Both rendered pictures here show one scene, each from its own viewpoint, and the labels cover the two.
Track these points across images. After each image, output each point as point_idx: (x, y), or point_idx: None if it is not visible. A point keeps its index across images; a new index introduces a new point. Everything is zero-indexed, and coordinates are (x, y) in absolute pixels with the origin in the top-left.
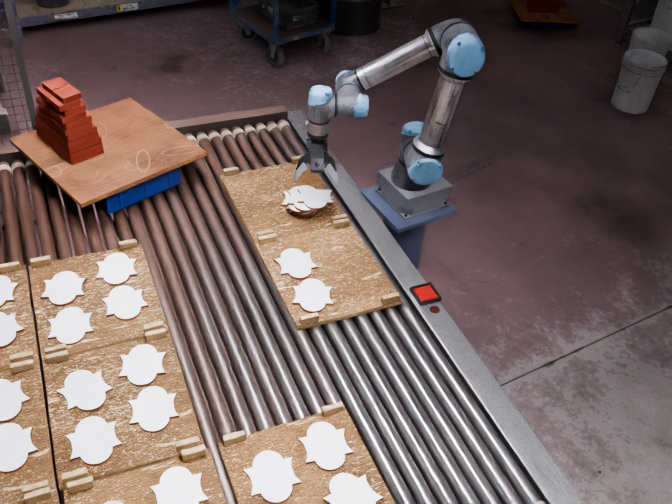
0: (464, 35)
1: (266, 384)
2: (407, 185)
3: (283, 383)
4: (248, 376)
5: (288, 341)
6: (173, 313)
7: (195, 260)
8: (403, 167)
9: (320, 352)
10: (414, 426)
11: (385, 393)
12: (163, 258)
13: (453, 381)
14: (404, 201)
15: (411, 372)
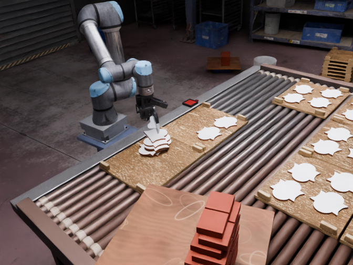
0: (110, 1)
1: (284, 120)
2: (117, 114)
3: (278, 118)
4: (287, 124)
5: (257, 123)
6: (283, 160)
7: (238, 171)
8: (111, 109)
9: (250, 117)
10: None
11: (253, 98)
12: (251, 183)
13: (230, 89)
14: (124, 120)
15: (236, 97)
